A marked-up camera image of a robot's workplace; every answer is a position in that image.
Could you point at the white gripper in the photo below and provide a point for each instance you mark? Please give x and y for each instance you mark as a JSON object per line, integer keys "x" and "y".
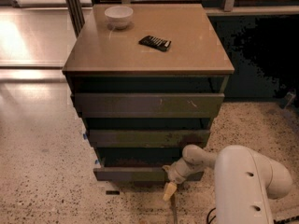
{"x": 177, "y": 173}

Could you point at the dark drawer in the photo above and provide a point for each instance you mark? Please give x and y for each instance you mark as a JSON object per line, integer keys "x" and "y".
{"x": 135, "y": 138}
{"x": 135, "y": 164}
{"x": 148, "y": 105}

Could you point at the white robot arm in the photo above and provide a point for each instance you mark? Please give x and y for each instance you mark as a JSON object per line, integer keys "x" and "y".
{"x": 245, "y": 181}

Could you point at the brown drawer cabinet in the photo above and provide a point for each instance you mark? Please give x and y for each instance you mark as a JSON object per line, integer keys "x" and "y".
{"x": 106, "y": 60}

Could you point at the grey power strip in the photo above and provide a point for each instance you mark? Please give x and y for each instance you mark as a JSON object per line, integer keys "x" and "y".
{"x": 287, "y": 217}

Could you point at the black chip packet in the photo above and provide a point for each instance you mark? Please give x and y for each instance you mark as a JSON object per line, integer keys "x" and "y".
{"x": 155, "y": 43}

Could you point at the small grey floor object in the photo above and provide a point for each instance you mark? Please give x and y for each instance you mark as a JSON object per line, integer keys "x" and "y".
{"x": 288, "y": 99}

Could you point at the white bowl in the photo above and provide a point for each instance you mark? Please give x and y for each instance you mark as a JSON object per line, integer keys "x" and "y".
{"x": 118, "y": 17}

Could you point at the metal railing post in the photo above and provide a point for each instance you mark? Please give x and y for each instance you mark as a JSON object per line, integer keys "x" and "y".
{"x": 76, "y": 15}

